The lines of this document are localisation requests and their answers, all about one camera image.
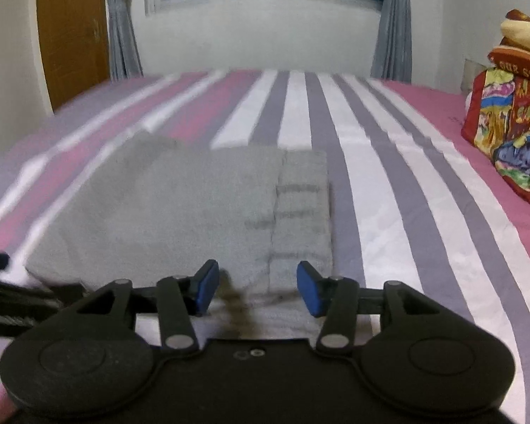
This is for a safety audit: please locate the grey wall plate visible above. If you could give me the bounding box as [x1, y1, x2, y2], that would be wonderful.
[463, 58, 489, 94]

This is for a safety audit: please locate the colourful cartoon pillow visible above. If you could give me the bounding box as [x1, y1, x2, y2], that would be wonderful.
[461, 68, 530, 218]

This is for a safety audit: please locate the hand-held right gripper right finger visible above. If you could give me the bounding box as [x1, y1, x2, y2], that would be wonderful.
[296, 260, 431, 357]

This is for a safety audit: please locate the red printed pillow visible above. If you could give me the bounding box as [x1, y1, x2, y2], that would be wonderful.
[488, 46, 530, 86]

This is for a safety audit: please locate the striped bed sheet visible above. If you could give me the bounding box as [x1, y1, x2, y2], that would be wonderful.
[0, 69, 530, 424]

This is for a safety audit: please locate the yellow and red blanket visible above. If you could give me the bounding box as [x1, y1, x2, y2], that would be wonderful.
[499, 8, 530, 60]

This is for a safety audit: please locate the grey towel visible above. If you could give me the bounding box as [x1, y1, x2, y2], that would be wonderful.
[24, 131, 336, 341]

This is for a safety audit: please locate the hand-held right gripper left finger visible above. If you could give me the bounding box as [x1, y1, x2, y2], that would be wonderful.
[74, 260, 220, 356]

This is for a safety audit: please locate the grey curtain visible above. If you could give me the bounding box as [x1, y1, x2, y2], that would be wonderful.
[370, 0, 414, 84]
[99, 0, 144, 82]

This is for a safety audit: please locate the brown wooden door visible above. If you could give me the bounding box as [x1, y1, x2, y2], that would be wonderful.
[36, 0, 111, 111]

